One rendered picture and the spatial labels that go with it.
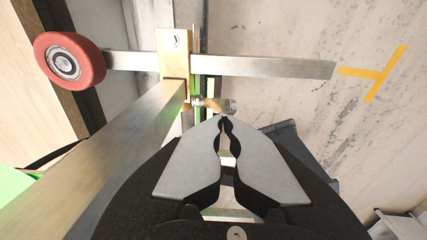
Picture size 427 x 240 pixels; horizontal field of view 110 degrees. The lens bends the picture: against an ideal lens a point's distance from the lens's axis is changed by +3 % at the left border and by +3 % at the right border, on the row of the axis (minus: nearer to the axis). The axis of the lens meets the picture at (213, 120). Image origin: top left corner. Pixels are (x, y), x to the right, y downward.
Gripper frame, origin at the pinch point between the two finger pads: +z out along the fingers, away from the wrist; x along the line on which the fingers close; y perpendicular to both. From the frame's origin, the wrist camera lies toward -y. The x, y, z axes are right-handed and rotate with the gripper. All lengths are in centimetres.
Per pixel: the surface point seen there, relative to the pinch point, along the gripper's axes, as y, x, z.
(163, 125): 2.4, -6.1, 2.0
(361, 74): 13, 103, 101
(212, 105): 1.1, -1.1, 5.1
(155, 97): 0.6, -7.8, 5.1
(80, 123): 9.7, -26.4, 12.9
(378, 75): 14, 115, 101
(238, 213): 47, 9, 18
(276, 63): -2.5, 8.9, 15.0
